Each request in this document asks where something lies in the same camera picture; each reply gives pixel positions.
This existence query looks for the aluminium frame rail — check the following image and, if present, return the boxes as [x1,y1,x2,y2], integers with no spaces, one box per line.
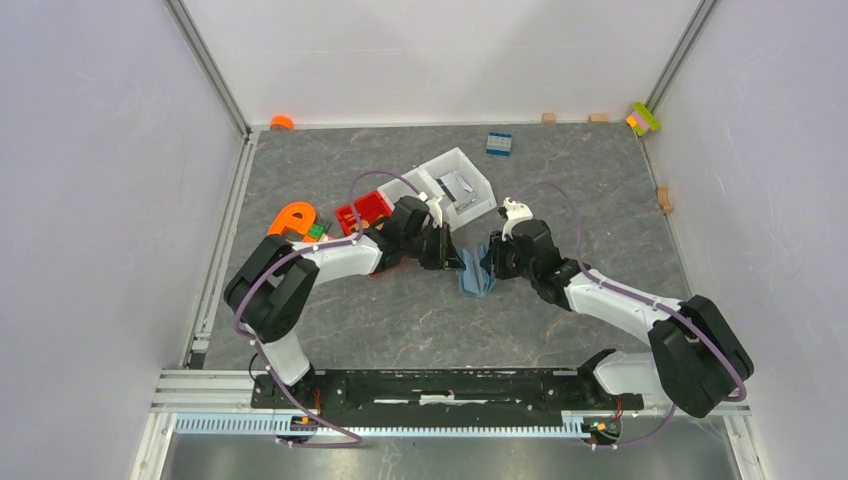
[150,369,751,439]

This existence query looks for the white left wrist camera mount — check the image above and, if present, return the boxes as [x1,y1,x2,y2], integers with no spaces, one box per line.
[417,192,448,229]

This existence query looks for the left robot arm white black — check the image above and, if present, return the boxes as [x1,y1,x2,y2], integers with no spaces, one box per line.
[223,194,465,408]

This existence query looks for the curved wooden piece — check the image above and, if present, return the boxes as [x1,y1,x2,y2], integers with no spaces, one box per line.
[656,185,675,215]

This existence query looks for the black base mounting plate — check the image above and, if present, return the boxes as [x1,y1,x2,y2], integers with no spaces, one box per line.
[290,368,644,427]

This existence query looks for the green toy brick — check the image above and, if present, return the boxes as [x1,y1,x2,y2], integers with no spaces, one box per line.
[306,224,326,239]

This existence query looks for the green pink stacked bricks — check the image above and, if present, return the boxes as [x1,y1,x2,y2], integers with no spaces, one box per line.
[625,102,662,137]

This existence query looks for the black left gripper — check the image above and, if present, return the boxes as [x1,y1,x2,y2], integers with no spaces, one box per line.
[402,222,466,272]

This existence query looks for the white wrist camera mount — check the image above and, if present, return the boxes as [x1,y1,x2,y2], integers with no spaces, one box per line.
[417,192,448,229]
[498,197,533,241]

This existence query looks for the orange letter e toy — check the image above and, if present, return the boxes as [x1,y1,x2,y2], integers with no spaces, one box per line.
[267,202,318,242]

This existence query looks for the orange round cap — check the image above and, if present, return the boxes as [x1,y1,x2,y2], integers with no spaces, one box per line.
[269,115,294,131]

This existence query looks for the small wooden block right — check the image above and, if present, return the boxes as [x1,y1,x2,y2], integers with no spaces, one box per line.
[588,113,610,123]

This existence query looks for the red plastic bin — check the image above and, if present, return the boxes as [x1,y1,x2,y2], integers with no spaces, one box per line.
[334,190,392,236]

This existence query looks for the white plastic bin with packet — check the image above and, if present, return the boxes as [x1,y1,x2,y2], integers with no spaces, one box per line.
[417,147,497,230]

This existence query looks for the clear plastic packet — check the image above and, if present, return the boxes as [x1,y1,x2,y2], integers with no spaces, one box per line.
[453,190,479,214]

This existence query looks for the blue lego brick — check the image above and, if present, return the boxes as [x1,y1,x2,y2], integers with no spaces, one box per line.
[485,132,513,156]

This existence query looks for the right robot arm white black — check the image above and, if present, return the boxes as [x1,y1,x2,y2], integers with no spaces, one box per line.
[481,220,755,418]

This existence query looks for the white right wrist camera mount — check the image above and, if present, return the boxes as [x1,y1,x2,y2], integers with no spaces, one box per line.
[498,197,533,241]

